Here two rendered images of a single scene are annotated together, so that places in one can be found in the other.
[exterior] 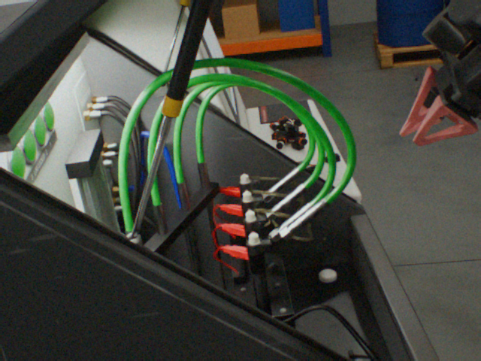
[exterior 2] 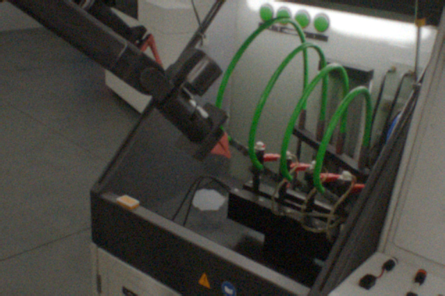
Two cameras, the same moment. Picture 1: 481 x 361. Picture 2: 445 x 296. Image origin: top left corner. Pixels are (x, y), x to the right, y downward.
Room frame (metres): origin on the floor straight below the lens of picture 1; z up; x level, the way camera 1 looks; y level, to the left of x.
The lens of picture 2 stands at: (1.66, -1.11, 1.65)
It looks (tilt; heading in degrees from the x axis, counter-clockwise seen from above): 23 degrees down; 127
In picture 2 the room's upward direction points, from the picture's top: 4 degrees clockwise
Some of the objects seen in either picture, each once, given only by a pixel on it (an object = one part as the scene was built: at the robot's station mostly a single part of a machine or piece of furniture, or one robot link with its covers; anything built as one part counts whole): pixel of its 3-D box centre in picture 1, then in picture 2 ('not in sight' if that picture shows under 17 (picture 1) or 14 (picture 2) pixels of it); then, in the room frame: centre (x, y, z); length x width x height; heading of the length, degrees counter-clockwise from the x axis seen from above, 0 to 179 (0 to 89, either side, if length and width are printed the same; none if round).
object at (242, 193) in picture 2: (261, 295); (291, 233); (1.05, 0.00, 0.91); 0.34 x 0.10 x 0.15; 0
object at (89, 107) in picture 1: (106, 153); (400, 109); (1.18, 0.26, 1.20); 0.13 x 0.03 x 0.31; 0
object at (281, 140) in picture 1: (289, 129); not in sight; (1.67, -0.15, 1.01); 0.23 x 0.11 x 0.06; 0
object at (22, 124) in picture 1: (50, 77); (327, 5); (0.93, 0.26, 1.43); 0.54 x 0.03 x 0.02; 0
